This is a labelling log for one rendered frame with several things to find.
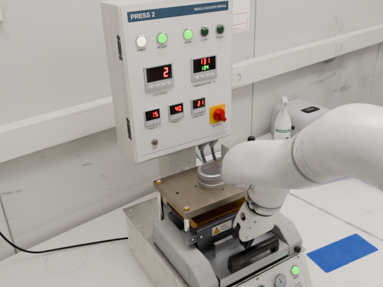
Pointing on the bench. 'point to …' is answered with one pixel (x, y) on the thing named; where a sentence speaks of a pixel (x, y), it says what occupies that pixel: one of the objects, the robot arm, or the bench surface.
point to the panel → (267, 278)
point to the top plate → (198, 189)
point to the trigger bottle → (282, 122)
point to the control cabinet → (117, 79)
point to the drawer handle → (238, 258)
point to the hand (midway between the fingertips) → (246, 239)
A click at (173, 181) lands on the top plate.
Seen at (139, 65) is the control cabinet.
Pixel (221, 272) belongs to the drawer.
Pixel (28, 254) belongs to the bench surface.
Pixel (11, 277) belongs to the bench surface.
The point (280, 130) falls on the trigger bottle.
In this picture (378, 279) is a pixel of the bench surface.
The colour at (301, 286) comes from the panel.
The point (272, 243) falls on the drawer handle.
